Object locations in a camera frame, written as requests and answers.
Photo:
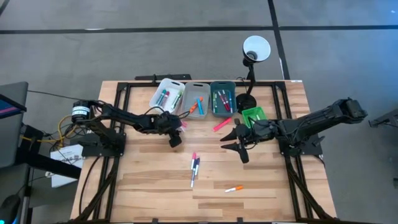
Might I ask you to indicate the black computer mouse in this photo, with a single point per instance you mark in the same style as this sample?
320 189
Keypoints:
9 208

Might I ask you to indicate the thin green marker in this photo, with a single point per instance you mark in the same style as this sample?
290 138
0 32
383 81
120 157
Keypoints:
214 102

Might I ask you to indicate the grey stand leg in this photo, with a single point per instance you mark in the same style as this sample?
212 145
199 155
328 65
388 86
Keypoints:
385 118

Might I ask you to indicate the laptop with lit screen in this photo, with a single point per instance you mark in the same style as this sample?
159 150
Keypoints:
9 107

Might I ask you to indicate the thin maroon marker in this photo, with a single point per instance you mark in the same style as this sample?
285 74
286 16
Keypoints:
222 98

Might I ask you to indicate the light blue highlighter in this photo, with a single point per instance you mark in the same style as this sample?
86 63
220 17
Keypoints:
200 107

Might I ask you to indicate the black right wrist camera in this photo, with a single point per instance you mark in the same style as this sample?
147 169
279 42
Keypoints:
244 155

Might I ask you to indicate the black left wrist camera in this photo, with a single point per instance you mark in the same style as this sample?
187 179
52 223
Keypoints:
175 141

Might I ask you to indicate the black gooseneck desk lamp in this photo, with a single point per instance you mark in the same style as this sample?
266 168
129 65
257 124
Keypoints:
256 46

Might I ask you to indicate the thin pink marker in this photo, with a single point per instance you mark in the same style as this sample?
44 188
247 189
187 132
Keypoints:
193 159
185 124

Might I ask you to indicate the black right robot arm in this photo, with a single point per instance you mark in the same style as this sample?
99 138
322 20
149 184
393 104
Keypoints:
317 118

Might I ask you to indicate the green mesh plastic basket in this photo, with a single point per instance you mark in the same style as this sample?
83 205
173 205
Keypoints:
248 113

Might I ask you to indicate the teal plastic bin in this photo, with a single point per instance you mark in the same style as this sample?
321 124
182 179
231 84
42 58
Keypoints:
219 107

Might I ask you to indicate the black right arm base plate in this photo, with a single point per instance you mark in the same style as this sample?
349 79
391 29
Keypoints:
311 149

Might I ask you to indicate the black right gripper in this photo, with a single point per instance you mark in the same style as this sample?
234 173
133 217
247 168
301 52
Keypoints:
256 132

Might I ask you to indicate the thin red marker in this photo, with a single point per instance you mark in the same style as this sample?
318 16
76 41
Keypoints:
227 105

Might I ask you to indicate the black power strip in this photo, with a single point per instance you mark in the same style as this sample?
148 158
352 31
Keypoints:
168 77

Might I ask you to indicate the grey plastic bin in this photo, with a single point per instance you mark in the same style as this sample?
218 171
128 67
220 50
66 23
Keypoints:
189 93

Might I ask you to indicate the white plastic bin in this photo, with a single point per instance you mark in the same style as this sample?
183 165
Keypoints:
171 102

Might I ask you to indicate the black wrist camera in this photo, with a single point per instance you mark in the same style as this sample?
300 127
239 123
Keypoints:
175 141
244 155

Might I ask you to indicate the orange highlighter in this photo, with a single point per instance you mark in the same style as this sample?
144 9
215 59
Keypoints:
195 105

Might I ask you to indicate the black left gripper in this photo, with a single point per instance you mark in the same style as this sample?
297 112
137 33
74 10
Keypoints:
166 124

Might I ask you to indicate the thin orange marker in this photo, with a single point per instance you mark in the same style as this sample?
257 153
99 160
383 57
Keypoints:
234 189

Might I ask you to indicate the teal Expo dry-erase marker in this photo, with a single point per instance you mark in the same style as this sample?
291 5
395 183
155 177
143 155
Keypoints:
161 97

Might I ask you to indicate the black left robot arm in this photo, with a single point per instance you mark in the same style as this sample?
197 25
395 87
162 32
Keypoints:
124 116

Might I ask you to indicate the thin yellow marker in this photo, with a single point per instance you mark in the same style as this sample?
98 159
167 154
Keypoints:
258 117

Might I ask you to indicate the green Expo dry-erase marker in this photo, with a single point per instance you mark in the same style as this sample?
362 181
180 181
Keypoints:
176 99

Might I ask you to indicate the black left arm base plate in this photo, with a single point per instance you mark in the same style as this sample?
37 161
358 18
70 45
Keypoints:
93 152

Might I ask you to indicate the pink highlighter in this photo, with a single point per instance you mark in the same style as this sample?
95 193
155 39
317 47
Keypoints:
222 124

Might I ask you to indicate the red Expo dry-erase marker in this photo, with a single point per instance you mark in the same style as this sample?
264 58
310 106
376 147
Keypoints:
165 98

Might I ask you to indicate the black stand beam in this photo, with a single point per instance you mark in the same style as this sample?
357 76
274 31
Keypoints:
53 166

